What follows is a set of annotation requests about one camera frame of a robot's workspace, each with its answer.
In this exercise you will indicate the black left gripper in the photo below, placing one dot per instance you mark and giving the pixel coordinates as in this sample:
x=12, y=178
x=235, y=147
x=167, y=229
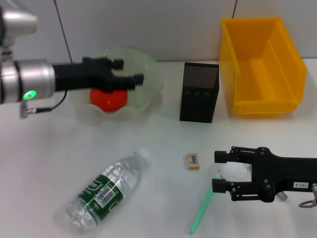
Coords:
x=79, y=77

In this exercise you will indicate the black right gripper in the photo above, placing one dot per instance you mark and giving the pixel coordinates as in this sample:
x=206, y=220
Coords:
x=284, y=171

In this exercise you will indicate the white paper ball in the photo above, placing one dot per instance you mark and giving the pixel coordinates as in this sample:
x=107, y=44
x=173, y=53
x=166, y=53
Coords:
x=234, y=172

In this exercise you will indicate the red orange toy fruit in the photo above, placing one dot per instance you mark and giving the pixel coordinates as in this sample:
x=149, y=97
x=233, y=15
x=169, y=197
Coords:
x=109, y=100

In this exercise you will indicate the mint green pen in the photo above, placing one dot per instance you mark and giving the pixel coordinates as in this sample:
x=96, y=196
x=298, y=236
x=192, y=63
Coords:
x=201, y=210

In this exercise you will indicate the clear green label water bottle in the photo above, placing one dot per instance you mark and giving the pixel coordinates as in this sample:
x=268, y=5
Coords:
x=109, y=188

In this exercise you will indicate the green glass fruit bowl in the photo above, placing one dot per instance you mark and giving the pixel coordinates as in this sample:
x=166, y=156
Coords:
x=146, y=74

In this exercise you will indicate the beige eraser with barcode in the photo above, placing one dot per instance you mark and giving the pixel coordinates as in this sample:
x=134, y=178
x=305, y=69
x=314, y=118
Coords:
x=193, y=161

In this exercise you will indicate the grey marker pen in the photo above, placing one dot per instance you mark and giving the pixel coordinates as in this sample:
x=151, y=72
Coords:
x=283, y=196

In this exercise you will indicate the black mesh pen holder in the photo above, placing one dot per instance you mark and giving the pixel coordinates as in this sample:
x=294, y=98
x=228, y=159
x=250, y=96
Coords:
x=198, y=99

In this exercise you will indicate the yellow plastic bin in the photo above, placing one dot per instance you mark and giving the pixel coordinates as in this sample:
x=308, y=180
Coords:
x=262, y=74

